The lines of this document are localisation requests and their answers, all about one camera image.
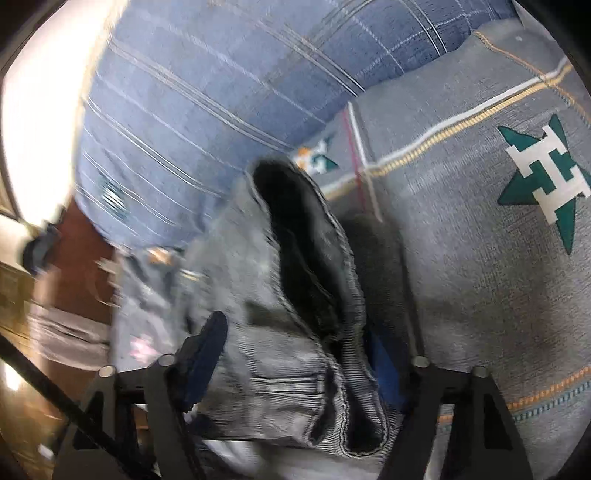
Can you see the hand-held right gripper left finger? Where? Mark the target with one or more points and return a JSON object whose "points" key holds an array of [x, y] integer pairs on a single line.
{"points": [[208, 353]]}

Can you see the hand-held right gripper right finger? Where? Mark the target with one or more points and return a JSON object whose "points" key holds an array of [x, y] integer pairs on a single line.
{"points": [[383, 369]]}

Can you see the grey denim garment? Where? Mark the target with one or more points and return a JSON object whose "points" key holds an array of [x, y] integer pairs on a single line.
{"points": [[295, 378]]}

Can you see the floral printed cloth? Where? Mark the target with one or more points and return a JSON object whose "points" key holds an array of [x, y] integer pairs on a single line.
{"points": [[143, 323]]}

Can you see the grey striped bed blanket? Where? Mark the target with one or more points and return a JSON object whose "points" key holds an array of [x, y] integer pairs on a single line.
{"points": [[461, 277]]}

